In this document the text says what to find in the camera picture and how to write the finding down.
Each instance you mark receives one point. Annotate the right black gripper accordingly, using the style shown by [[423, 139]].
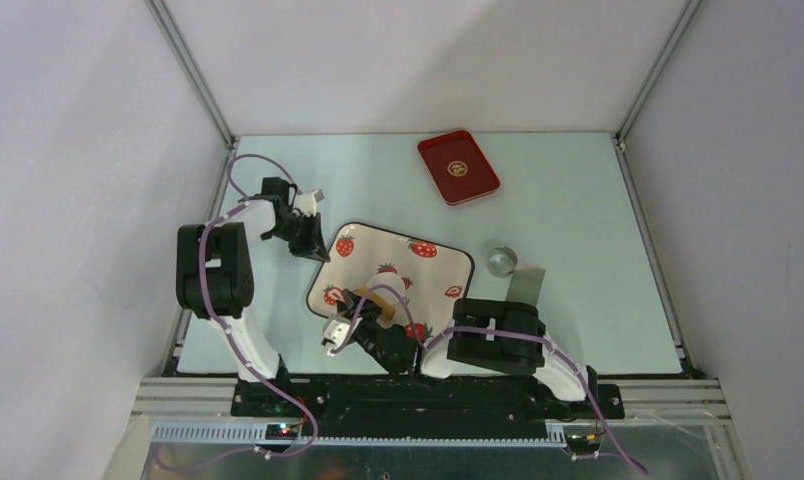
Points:
[[367, 313]]

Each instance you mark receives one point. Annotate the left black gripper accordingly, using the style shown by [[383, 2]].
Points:
[[314, 245]]

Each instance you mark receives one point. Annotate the wooden dough roller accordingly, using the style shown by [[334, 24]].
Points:
[[386, 313]]

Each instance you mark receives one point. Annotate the strawberry print tray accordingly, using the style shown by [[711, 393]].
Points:
[[430, 277]]

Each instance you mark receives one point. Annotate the white dough piece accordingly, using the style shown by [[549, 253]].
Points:
[[386, 289]]

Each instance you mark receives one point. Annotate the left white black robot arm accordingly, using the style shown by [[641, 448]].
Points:
[[214, 273]]

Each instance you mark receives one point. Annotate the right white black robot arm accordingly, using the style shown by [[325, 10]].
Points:
[[497, 336]]

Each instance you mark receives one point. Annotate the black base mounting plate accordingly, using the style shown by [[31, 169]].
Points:
[[419, 408]]

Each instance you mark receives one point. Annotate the red lacquer tray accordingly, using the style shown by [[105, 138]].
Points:
[[458, 167]]

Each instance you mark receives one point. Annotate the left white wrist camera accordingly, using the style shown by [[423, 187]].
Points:
[[306, 203]]

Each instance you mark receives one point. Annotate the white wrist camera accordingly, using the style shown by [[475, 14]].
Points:
[[336, 334], [306, 203]]

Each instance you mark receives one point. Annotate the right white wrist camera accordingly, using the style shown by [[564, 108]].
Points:
[[336, 334]]

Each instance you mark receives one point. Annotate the metal spatula red handle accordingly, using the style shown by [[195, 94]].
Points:
[[525, 284]]

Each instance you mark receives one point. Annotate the aluminium frame rail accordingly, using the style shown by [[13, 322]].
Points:
[[198, 409]]

